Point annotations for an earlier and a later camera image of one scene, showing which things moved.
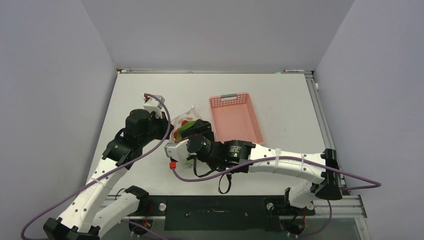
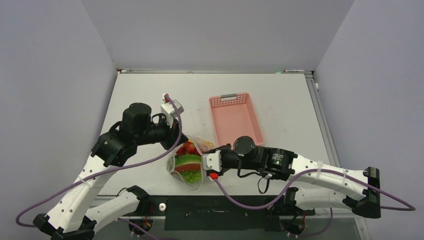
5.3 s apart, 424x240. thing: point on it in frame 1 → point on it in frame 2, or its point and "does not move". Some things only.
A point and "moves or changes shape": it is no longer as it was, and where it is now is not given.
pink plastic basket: [234, 118] does not move
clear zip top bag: [182, 122] → [185, 162]
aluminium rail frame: [352, 206] does not move
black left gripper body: [157, 128] does not move
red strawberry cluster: [175, 134] moves or changes shape
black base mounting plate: [222, 213] does not move
